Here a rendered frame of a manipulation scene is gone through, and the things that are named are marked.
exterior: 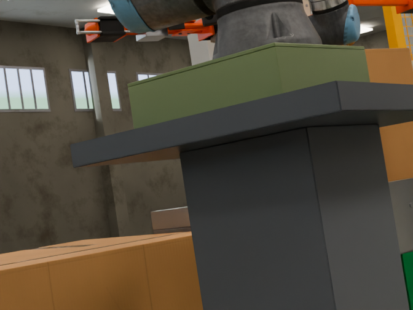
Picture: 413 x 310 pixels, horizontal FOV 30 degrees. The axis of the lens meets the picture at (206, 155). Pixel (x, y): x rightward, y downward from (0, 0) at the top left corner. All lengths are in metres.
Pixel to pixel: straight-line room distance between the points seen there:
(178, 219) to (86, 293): 0.60
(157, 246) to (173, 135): 0.74
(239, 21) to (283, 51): 0.17
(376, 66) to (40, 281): 1.16
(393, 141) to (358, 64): 0.99
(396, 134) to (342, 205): 1.13
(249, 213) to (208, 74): 0.23
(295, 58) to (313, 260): 0.30
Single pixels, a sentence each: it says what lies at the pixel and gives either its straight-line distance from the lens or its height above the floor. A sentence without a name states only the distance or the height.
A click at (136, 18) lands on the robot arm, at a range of 1.40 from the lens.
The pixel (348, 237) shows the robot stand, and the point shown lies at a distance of 1.22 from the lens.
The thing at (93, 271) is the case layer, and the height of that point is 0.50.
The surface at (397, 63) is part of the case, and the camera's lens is 2.38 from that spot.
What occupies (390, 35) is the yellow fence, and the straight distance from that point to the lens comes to 3.29.
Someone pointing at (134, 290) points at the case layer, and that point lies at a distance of 1.82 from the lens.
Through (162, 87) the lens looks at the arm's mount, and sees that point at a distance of 1.24.
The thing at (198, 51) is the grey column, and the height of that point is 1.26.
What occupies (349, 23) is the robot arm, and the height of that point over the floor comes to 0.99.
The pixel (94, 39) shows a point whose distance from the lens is 2.07.
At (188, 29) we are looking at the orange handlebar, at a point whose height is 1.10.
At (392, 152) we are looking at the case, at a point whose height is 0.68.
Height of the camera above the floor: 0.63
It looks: 3 degrees up
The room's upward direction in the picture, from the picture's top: 9 degrees counter-clockwise
